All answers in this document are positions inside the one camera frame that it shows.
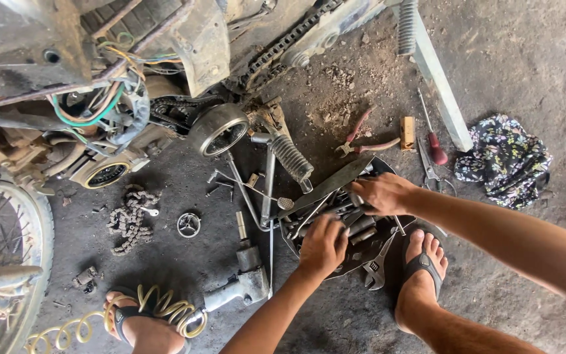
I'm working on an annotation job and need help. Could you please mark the pale metal beam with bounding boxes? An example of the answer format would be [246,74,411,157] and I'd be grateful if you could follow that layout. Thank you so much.
[385,0,474,153]

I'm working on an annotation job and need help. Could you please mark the round metal flywheel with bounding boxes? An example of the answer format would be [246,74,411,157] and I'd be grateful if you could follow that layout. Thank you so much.
[187,103,250,158]

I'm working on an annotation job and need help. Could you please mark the dismantled rusty motorcycle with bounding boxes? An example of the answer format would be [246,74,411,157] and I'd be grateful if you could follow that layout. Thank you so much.
[0,0,293,190]

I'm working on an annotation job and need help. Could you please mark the black flip-flop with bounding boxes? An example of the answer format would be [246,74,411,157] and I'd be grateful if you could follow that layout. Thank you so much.
[401,224,445,301]
[108,286,191,354]

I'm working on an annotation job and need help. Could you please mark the red handled pliers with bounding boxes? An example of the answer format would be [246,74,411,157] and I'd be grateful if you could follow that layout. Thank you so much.
[334,106,402,159]

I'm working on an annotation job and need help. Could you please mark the person's right hand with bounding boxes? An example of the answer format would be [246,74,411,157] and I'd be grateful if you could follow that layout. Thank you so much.
[349,172,419,217]

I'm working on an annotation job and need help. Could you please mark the bent metal rod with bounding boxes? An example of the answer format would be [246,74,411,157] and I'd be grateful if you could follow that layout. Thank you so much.
[214,150,294,233]

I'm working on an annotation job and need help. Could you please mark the motorcycle drive chain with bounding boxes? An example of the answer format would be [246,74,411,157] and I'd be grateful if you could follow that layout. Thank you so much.
[238,0,345,91]

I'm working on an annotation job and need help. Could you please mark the adjustable wrench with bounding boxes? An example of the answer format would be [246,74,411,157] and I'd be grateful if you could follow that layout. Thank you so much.
[363,231,398,291]

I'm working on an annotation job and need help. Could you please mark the black right flip-flop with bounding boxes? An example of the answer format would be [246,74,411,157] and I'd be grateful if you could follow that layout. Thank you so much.
[401,224,445,301]

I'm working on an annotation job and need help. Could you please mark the metal scissors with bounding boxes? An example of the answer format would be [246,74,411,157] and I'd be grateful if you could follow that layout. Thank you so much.
[417,139,457,197]

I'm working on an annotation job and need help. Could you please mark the person's right leg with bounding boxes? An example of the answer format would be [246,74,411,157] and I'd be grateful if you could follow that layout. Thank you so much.
[401,307,546,354]

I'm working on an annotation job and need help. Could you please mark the black left flip-flop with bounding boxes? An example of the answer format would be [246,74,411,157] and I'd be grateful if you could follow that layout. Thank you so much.
[108,286,191,354]

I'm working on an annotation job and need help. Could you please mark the heap of sockets and tools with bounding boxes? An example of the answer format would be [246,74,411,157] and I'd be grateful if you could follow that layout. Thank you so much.
[283,165,407,246]

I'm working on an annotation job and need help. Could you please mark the large flat metal file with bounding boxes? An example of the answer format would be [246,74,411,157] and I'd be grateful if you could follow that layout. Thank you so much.
[278,156,376,220]

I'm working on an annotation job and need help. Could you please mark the coil spring shock absorber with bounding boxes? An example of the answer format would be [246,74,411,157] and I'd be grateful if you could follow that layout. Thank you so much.
[397,0,419,56]

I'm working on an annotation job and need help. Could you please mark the person's right foot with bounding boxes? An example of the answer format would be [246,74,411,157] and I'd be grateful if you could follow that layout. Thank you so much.
[394,228,449,336]

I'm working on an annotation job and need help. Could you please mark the black tool tray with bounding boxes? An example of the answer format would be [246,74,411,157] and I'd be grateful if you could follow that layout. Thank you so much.
[279,156,417,281]

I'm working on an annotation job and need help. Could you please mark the person's foot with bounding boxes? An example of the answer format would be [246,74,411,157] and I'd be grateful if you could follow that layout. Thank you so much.
[103,290,186,354]
[394,228,449,336]

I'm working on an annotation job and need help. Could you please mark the small yellow wooden block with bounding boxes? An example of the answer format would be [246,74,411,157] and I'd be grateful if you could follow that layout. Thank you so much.
[400,116,416,151]

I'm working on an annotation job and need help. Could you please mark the red handled screwdriver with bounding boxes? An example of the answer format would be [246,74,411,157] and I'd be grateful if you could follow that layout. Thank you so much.
[417,88,449,166]

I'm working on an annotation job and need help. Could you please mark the small dirty metal part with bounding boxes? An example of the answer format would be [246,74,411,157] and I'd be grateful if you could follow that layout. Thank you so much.
[72,266,99,296]

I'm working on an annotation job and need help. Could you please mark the spoked motorcycle wheel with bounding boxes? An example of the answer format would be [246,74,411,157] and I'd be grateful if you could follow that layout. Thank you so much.
[0,181,55,354]

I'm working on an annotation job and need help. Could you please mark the loose greasy chain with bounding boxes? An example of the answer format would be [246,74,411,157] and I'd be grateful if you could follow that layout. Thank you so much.
[106,184,162,257]

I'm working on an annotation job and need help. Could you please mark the black floral cloth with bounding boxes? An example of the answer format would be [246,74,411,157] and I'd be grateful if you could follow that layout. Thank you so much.
[454,114,554,210]

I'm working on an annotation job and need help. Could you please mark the small round metal part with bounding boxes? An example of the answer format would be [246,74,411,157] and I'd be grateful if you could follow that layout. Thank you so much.
[176,212,201,239]

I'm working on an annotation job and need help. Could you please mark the person's left hand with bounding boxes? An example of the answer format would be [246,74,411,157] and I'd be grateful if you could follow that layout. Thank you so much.
[297,214,350,281]

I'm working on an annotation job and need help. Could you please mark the kick lever with ribbed rubber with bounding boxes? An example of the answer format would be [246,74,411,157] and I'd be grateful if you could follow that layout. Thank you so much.
[250,132,315,228]

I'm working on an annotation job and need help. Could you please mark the person's left foot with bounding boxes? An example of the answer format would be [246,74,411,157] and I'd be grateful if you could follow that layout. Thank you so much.
[103,290,186,354]

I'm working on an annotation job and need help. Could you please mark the yellow coiled air hose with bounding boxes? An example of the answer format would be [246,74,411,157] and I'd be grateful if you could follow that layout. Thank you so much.
[24,284,208,354]

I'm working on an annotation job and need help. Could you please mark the grey pneumatic impact wrench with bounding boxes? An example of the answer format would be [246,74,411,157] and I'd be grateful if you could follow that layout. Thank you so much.
[202,211,271,313]

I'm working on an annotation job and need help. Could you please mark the thin long metal rod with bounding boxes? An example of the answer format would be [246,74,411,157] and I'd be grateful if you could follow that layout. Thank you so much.
[268,219,275,299]

